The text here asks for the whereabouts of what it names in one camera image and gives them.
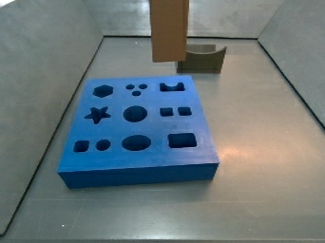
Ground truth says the tan rectangular gripper finger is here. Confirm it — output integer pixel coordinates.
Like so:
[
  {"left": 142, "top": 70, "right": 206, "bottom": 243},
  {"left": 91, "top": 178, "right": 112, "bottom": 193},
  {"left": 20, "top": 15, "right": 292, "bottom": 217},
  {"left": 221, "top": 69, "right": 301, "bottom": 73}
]
[{"left": 150, "top": 0, "right": 189, "bottom": 63}]

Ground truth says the olive green arch block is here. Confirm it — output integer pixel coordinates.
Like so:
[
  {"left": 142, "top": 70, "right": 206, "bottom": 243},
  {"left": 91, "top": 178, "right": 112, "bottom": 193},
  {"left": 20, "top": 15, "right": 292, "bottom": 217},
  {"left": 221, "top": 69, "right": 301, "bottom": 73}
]
[{"left": 177, "top": 45, "right": 227, "bottom": 74}]

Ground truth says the blue shape sorter board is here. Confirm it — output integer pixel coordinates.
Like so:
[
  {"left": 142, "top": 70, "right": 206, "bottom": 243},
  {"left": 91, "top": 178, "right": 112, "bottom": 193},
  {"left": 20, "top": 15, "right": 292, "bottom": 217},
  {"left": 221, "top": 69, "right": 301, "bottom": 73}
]
[{"left": 58, "top": 75, "right": 219, "bottom": 188}]

